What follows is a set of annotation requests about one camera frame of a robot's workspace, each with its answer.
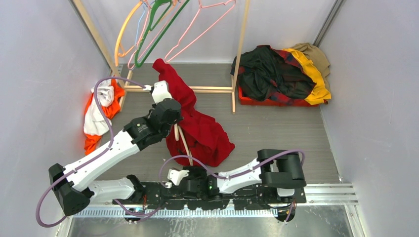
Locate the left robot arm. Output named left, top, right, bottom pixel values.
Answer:
left=48, top=98, right=182, bottom=216

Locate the yellow garment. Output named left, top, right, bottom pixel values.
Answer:
left=283, top=48, right=332, bottom=105

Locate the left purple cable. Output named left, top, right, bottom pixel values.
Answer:
left=35, top=76, right=168, bottom=229

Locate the green hanger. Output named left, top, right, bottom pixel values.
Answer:
left=133, top=0, right=190, bottom=69

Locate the beige plastic hanger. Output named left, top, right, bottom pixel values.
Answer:
left=173, top=124, right=191, bottom=157

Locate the red skirt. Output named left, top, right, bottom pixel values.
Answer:
left=153, top=59, right=235, bottom=167

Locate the red plastic bin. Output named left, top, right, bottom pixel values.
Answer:
left=238, top=86, right=320, bottom=107

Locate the orange hanger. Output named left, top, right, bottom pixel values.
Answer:
left=114, top=0, right=174, bottom=67

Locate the dark plaid garment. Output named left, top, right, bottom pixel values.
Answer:
left=237, top=45, right=316, bottom=106

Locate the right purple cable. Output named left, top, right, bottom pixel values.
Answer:
left=158, top=150, right=306, bottom=224

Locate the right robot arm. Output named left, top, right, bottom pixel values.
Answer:
left=168, top=149, right=307, bottom=203

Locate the tan garment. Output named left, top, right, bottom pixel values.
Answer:
left=292, top=42, right=330, bottom=90

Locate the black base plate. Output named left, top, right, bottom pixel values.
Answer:
left=119, top=182, right=307, bottom=210

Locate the light blue hanger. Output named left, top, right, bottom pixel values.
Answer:
left=135, top=0, right=151, bottom=50

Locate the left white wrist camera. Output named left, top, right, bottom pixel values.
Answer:
left=143, top=80, right=173, bottom=104

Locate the wooden clothes rack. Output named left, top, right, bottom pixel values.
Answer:
left=73, top=0, right=251, bottom=114

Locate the pink wire hanger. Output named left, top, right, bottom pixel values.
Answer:
left=164, top=0, right=237, bottom=63

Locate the purple cable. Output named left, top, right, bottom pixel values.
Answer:
left=158, top=150, right=306, bottom=224
left=35, top=76, right=168, bottom=229

